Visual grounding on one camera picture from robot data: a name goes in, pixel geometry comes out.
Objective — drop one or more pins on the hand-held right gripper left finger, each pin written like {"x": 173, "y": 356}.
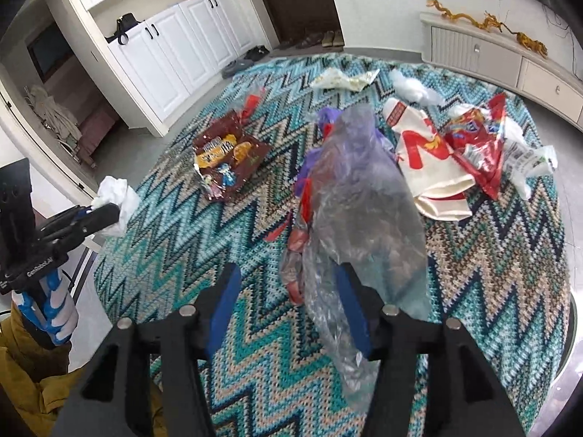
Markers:
{"x": 225, "y": 314}

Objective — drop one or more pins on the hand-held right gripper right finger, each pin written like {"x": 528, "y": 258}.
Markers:
{"x": 353, "y": 323}

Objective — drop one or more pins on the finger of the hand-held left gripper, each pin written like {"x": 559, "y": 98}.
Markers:
{"x": 82, "y": 211}
{"x": 102, "y": 218}

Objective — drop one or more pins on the clear plastic bag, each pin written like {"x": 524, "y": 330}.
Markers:
{"x": 364, "y": 200}

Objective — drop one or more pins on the person's left forearm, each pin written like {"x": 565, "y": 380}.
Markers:
{"x": 32, "y": 373}

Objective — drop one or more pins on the person's left hand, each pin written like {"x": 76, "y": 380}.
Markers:
{"x": 57, "y": 309}

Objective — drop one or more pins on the zigzag knitted blanket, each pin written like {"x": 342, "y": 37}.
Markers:
{"x": 191, "y": 246}

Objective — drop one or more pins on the dark red bench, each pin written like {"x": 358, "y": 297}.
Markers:
{"x": 98, "y": 118}

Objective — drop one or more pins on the beige clothes pile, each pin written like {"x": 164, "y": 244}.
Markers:
{"x": 50, "y": 109}

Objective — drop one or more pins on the red crumpled wrapper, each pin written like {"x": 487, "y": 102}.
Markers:
{"x": 306, "y": 200}

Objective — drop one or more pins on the brown snack packet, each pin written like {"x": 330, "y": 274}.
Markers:
{"x": 232, "y": 145}

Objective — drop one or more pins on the white and red paper bag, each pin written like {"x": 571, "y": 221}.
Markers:
{"x": 432, "y": 177}

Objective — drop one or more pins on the white built-in cabinet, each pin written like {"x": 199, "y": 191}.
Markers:
{"x": 168, "y": 54}

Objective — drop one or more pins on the small red and clear wrapper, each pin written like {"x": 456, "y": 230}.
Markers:
{"x": 249, "y": 104}

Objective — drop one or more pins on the black handbag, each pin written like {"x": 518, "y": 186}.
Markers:
{"x": 127, "y": 22}

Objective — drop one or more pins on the grey slippers pair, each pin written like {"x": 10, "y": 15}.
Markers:
{"x": 237, "y": 67}

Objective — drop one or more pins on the red snack packet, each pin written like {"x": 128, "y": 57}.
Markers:
{"x": 478, "y": 145}

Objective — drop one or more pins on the black shoes pair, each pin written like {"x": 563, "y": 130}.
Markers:
{"x": 256, "y": 52}

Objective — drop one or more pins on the white plastic wrapper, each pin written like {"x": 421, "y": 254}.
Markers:
{"x": 524, "y": 159}

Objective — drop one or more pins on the yellowish crumpled wrapper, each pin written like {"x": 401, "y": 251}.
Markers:
{"x": 341, "y": 79}

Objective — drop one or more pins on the tan shoes pair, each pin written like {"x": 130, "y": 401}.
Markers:
{"x": 332, "y": 38}

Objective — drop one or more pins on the dark brown door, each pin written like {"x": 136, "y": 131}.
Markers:
{"x": 296, "y": 0}

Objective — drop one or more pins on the white television stand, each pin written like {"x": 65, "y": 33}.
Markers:
{"x": 496, "y": 63}

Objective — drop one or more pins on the golden dragon ornament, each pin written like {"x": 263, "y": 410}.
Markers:
{"x": 455, "y": 14}

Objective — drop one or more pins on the golden tiger ornament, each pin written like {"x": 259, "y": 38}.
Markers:
{"x": 533, "y": 44}

